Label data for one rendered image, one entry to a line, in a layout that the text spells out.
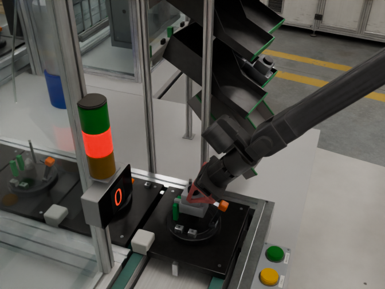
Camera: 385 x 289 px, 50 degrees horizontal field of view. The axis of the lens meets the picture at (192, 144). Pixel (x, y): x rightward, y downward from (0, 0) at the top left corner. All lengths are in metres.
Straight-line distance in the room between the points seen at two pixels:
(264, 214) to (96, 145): 0.57
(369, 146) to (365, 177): 1.77
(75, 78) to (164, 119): 1.02
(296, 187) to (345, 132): 2.00
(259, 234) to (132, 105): 0.93
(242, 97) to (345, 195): 0.50
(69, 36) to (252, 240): 0.68
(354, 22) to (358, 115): 1.62
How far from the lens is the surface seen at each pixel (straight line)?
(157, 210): 1.13
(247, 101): 1.15
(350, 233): 1.31
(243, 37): 1.09
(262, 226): 1.12
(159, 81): 2.00
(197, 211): 1.02
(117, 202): 0.84
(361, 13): 4.95
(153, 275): 1.06
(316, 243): 1.25
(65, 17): 0.67
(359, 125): 3.50
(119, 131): 1.65
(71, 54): 0.69
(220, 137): 0.87
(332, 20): 5.05
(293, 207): 1.33
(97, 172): 0.78
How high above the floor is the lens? 1.76
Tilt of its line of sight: 36 degrees down
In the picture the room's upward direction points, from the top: straight up
